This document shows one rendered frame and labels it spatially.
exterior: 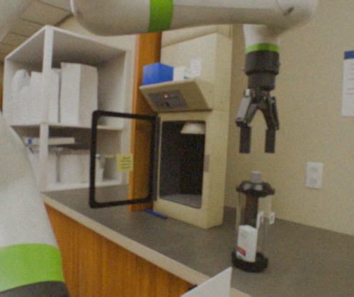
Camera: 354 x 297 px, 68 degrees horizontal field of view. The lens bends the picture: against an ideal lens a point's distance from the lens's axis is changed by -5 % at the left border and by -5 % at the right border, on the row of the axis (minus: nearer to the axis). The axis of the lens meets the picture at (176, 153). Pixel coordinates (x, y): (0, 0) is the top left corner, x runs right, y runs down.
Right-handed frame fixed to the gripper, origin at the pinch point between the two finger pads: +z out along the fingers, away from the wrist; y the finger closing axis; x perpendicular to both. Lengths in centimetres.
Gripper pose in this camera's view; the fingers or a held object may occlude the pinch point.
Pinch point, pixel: (258, 149)
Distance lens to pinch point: 78.2
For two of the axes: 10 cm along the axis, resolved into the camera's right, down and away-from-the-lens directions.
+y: -7.2, 0.1, -6.9
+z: -0.4, 10.0, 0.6
